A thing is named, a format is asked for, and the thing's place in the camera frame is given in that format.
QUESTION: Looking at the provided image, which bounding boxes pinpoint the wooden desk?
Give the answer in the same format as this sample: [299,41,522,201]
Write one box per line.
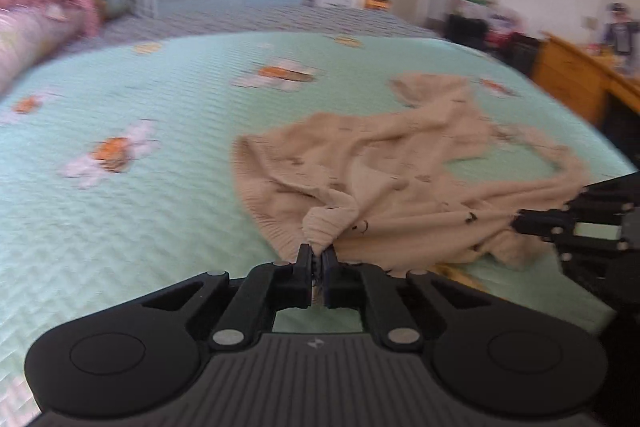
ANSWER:
[532,34,640,152]

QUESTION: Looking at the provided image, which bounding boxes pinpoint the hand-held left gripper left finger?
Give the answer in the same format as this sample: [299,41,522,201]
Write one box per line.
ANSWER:
[141,243,316,354]

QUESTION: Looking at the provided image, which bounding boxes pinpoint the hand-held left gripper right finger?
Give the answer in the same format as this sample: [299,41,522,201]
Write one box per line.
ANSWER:
[320,247,493,354]

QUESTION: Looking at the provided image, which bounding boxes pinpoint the white plastic bag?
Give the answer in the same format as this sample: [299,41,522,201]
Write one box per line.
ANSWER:
[487,4,526,38]

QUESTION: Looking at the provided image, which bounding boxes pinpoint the beige printed pants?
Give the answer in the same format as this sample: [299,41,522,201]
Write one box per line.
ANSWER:
[232,73,591,279]

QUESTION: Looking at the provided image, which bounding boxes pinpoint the bee print bedspread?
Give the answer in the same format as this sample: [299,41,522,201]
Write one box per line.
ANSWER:
[0,32,626,418]

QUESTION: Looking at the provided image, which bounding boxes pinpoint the pilot portrait poster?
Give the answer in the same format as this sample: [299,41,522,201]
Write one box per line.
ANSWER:
[602,2,640,58]

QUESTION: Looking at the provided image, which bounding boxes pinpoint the black armchair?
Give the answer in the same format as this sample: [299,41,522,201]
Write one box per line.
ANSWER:
[445,14,543,78]

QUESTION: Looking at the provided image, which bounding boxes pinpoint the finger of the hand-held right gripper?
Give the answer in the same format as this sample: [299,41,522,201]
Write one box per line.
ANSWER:
[515,227,640,264]
[510,172,640,229]

